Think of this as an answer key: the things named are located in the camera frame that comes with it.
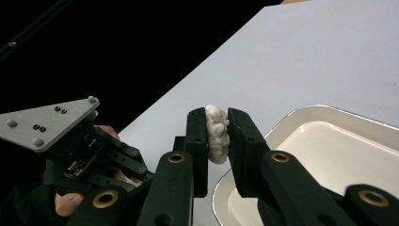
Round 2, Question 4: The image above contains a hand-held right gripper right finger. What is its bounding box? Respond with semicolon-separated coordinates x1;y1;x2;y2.
227;107;357;226

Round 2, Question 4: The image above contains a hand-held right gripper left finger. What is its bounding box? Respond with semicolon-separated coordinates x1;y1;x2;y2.
136;106;210;226

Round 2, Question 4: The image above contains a white round lumpy piece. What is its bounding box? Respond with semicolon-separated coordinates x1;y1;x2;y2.
204;104;231;166

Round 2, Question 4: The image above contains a square metal tray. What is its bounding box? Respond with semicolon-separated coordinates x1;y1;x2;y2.
212;104;399;226

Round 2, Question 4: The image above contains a black metal frame stand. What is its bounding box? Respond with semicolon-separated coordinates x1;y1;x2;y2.
0;0;69;62

